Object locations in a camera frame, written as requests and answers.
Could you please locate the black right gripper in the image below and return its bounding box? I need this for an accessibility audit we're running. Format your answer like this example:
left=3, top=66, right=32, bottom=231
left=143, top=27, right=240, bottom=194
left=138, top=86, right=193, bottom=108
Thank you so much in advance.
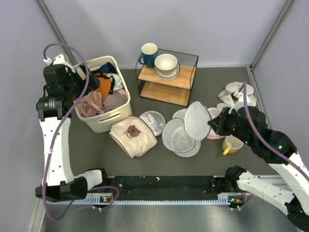
left=208, top=106, right=253, bottom=146

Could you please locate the orange bra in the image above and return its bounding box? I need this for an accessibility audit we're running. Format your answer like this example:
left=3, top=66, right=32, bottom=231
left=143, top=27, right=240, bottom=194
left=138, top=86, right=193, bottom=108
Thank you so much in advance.
left=95, top=72, right=115, bottom=100

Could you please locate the pink bra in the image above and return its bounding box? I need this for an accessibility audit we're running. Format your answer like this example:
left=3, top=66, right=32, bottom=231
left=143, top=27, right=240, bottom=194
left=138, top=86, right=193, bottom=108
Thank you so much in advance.
left=76, top=91, right=110, bottom=118

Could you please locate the blue zipper white mesh bag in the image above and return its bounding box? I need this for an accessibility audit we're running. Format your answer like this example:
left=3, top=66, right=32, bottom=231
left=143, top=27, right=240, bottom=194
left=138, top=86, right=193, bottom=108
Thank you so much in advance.
left=162, top=101, right=211, bottom=158

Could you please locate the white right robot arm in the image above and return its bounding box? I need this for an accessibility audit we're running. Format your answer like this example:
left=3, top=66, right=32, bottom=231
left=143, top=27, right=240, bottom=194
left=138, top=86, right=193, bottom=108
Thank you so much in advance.
left=208, top=83, right=309, bottom=232

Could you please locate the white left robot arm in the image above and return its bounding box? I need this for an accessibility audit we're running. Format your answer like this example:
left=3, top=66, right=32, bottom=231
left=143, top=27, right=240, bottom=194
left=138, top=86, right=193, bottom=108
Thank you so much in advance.
left=35, top=54, right=110, bottom=202

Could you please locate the pink trimmed mesh laundry bag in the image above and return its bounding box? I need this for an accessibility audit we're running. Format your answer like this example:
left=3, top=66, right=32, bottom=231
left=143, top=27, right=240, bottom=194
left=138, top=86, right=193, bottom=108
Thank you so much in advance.
left=172, top=103, right=229, bottom=140

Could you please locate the beige trimmed cream mesh bag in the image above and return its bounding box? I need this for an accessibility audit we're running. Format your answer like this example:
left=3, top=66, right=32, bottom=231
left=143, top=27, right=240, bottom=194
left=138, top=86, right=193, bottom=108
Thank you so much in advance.
left=218, top=82, right=257, bottom=106

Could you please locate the cream plastic laundry basket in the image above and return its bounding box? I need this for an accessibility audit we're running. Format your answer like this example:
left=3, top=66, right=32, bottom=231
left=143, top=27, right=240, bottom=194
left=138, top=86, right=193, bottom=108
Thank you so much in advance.
left=75, top=56, right=132, bottom=133

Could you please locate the bear print cream bag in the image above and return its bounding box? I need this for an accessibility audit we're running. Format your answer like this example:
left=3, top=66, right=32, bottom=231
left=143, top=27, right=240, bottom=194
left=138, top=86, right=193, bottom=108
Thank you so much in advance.
left=109, top=116, right=157, bottom=159

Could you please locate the pile of clothes in basket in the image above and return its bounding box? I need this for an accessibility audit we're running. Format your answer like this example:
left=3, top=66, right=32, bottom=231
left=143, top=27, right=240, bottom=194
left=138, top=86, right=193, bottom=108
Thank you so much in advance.
left=76, top=62, right=128, bottom=118

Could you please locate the yellow ceramic mug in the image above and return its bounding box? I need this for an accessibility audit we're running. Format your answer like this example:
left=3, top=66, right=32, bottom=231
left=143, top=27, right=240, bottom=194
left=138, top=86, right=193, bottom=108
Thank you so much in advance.
left=222, top=135, right=244, bottom=156

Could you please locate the silver round insulated pad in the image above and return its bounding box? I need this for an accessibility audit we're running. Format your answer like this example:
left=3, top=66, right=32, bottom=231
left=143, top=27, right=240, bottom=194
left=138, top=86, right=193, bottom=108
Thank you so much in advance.
left=139, top=111, right=166, bottom=137

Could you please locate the blue ceramic mug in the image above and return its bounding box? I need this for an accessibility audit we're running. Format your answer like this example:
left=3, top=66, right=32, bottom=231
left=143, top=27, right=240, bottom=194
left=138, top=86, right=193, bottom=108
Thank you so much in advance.
left=139, top=43, right=158, bottom=68

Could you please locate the white scalloped plate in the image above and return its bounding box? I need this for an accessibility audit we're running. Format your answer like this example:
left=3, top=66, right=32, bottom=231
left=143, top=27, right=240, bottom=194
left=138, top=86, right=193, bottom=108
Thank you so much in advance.
left=154, top=64, right=181, bottom=81

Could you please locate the cream ceramic bowl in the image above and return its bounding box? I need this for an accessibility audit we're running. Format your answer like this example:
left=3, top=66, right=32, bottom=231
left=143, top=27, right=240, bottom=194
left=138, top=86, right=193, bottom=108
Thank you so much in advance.
left=154, top=54, right=178, bottom=73

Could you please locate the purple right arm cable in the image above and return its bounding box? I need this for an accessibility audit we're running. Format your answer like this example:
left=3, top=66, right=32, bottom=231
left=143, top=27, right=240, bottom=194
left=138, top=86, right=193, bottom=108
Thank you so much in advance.
left=229, top=81, right=309, bottom=210

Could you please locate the black wire wooden shelf rack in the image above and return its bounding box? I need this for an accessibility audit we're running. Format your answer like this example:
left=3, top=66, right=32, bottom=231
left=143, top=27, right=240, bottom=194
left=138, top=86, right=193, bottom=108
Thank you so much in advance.
left=135, top=49, right=199, bottom=107

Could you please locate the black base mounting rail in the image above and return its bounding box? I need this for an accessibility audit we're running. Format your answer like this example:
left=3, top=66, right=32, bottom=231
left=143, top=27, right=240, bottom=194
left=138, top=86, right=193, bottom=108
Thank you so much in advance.
left=98, top=176, right=243, bottom=201

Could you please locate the grey slotted cable duct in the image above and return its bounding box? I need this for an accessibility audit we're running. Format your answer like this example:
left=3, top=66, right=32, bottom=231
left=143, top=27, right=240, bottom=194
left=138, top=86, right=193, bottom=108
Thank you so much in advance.
left=70, top=195, right=244, bottom=205

